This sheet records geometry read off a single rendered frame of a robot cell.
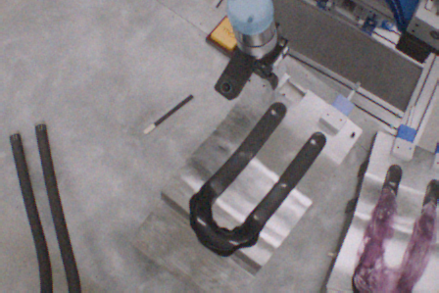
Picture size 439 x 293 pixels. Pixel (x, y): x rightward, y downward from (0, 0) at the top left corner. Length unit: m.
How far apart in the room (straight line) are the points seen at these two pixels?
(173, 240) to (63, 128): 0.38
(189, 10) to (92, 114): 0.35
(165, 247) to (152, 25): 0.54
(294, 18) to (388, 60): 0.36
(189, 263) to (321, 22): 1.16
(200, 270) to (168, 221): 0.13
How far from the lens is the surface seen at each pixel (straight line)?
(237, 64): 1.24
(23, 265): 2.38
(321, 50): 2.24
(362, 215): 1.41
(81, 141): 1.54
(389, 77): 2.26
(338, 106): 1.44
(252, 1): 1.08
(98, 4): 1.66
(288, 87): 1.48
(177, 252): 1.41
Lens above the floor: 2.26
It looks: 74 degrees down
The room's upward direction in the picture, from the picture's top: 1 degrees clockwise
